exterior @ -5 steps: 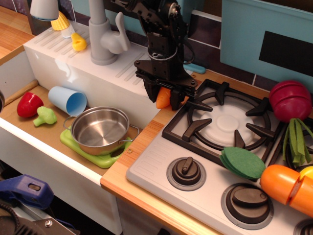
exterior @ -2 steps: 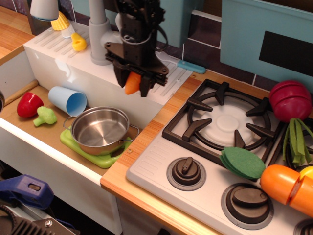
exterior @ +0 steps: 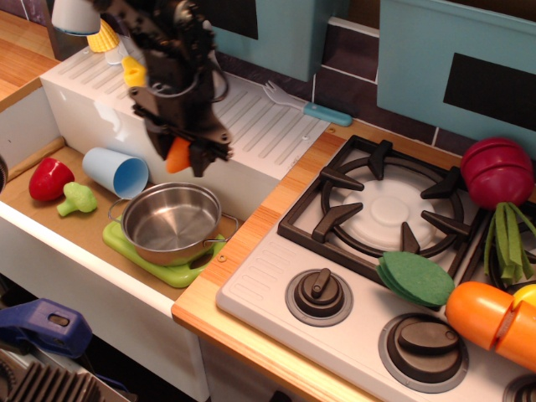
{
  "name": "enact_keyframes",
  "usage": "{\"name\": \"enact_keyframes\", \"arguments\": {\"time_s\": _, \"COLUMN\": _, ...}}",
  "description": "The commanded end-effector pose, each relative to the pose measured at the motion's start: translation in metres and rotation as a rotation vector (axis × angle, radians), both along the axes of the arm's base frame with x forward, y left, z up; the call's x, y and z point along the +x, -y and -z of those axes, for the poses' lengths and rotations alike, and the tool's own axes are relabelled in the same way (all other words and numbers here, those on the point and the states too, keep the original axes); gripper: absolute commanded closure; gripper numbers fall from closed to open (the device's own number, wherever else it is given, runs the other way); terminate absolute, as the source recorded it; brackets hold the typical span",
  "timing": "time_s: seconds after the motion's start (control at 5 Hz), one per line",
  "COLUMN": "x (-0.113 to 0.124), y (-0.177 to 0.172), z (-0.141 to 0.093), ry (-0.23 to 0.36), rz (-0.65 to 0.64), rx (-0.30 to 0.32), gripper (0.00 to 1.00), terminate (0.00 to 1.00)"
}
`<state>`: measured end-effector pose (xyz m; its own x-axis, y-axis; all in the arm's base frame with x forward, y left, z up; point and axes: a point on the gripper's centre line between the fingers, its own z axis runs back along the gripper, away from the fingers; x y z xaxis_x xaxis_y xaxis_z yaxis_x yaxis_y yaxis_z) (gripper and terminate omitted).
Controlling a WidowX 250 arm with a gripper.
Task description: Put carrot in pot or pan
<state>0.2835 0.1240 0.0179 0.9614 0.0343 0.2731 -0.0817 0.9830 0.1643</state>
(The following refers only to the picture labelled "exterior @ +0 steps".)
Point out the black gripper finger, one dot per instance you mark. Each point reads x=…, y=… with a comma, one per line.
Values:
x=201, y=155
x=161, y=137

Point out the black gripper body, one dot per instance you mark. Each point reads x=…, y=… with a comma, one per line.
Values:
x=189, y=114

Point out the small orange toy carrot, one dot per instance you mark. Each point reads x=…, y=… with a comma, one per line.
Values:
x=178, y=156

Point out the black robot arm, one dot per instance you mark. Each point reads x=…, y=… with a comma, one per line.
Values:
x=183, y=81

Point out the stainless steel pot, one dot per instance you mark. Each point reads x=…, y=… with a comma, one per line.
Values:
x=173, y=223

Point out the green felt carrot leaves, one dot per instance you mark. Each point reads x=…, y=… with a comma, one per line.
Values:
x=415, y=278

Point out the large orange toy carrot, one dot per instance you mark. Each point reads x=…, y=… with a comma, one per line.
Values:
x=493, y=320

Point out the light blue plastic cup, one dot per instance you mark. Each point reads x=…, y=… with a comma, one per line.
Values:
x=124, y=175

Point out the yellow toy pear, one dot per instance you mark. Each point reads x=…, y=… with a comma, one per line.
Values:
x=134, y=73

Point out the green toy broccoli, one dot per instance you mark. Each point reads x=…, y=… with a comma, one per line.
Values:
x=78, y=197

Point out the yellow toy corn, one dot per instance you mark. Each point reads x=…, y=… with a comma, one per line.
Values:
x=106, y=39

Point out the red toy pepper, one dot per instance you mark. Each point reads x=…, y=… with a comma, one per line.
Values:
x=48, y=180

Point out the green plastic cutting board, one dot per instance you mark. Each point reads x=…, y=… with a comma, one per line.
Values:
x=176, y=276

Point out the white lamp shade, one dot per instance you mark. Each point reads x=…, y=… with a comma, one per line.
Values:
x=76, y=17

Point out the white toy sink unit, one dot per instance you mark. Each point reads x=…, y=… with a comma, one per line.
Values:
x=82, y=104

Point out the left black stove knob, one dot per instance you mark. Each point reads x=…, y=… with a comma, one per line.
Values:
x=319, y=298

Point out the black stove knob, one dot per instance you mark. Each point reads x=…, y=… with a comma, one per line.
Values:
x=521, y=389
x=423, y=353
x=319, y=298

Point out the grey stove top panel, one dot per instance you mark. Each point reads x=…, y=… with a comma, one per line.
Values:
x=256, y=292

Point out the blue clamp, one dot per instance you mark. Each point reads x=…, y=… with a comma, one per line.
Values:
x=48, y=326

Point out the black stove grate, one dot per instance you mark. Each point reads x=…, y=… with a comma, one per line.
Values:
x=371, y=198

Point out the teal cabinet with black window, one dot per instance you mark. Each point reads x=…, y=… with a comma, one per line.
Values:
x=462, y=69

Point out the middle black stove knob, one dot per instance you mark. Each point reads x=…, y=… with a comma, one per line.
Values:
x=423, y=353

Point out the purple toy beet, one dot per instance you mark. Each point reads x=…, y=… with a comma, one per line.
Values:
x=497, y=170

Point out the green felt beet stems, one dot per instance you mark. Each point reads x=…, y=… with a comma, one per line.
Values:
x=505, y=257

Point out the yellow toy vegetable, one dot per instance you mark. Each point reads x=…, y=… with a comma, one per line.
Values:
x=526, y=294

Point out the right black stove knob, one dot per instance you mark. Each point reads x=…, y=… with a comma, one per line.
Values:
x=521, y=389

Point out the toy fork blue handle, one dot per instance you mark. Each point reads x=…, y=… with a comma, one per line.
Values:
x=280, y=97

